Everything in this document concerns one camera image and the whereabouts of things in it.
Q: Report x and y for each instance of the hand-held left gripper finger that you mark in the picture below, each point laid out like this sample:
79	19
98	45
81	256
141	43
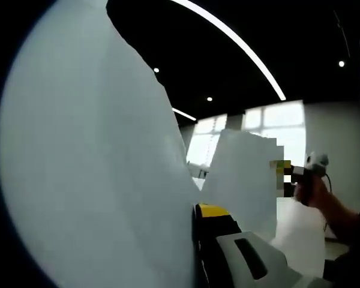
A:
216	249

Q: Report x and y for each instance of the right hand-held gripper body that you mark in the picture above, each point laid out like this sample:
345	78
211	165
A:
316	163

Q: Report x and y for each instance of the single white printing paper sheet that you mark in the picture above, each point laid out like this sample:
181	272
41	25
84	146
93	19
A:
240	180

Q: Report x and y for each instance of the white cloth sheet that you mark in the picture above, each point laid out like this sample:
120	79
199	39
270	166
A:
78	150

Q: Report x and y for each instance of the person's right hand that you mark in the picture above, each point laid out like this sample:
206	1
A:
310	192

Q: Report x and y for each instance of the large bright window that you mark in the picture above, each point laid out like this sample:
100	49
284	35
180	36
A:
282	123

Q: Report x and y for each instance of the long ceiling light strip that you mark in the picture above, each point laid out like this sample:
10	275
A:
184	114
243	45

